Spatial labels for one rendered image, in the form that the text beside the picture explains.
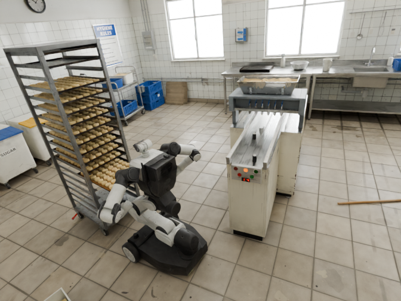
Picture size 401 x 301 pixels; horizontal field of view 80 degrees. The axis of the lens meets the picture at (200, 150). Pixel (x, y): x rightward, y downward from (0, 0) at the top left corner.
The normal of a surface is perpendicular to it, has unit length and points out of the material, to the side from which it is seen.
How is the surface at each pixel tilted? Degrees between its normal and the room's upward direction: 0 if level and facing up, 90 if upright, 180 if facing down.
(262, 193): 90
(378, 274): 0
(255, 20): 90
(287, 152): 90
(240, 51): 90
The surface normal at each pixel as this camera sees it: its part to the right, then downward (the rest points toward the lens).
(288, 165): -0.40, 0.47
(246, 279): -0.09, -0.88
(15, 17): 0.90, 0.13
